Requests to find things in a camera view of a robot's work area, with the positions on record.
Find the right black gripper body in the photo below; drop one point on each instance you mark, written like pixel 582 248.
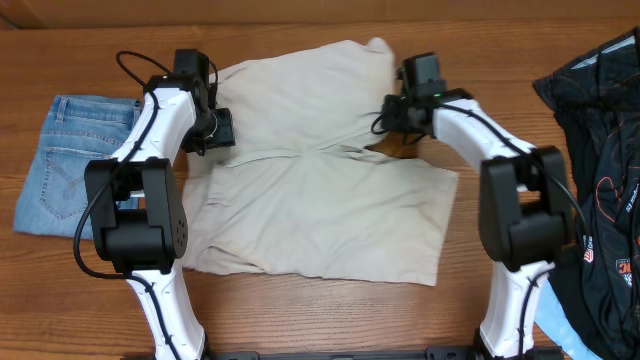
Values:
pixel 396 116

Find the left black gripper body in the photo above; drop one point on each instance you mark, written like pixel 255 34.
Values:
pixel 224 132

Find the beige cotton shorts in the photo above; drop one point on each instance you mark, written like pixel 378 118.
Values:
pixel 302 191

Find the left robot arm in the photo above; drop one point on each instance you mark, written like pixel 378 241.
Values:
pixel 135 208

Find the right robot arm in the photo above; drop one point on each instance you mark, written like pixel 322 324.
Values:
pixel 525 208

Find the folded blue denim jeans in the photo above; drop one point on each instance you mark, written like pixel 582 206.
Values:
pixel 77 130

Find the black printed jersey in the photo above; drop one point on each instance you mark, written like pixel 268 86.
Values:
pixel 595 100

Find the light blue garment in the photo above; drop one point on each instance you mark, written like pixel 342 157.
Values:
pixel 551 319

